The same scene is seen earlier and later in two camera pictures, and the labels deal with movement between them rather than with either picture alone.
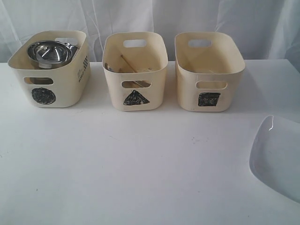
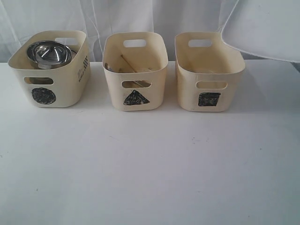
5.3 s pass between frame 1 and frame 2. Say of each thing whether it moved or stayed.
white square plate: moved
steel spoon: stayed
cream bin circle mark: stayed
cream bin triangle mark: stayed
